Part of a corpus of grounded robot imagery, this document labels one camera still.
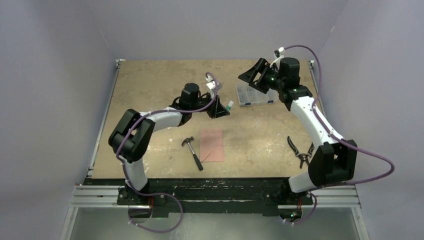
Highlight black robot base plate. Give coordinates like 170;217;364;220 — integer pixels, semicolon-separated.
82;177;342;220

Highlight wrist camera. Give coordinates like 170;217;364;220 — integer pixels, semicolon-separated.
205;72;222;98
270;47;285;69

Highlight black handled pliers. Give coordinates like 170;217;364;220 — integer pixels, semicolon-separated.
287;136;316;169

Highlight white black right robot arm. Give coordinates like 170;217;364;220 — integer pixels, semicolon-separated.
238;57;357;204

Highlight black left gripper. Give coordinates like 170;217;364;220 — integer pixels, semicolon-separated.
190;91;229;119

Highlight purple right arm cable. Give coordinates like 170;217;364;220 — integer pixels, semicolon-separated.
279;44;396;226

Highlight aluminium frame rail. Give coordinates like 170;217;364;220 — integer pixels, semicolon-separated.
61;59;367;240

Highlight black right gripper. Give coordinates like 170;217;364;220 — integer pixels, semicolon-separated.
239;58;285;95

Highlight clear plastic screw organizer box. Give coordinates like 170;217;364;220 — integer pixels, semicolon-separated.
235;82;279;107

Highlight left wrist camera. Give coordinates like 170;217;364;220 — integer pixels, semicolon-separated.
205;72;222;98

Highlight black handled hammer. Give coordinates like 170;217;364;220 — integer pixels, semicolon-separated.
181;136;204;171

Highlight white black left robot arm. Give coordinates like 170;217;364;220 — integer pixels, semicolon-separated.
108;83;230;205

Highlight white green glue stick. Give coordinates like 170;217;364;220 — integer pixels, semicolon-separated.
226;100;234;111

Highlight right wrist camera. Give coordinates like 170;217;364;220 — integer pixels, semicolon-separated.
270;47;285;69

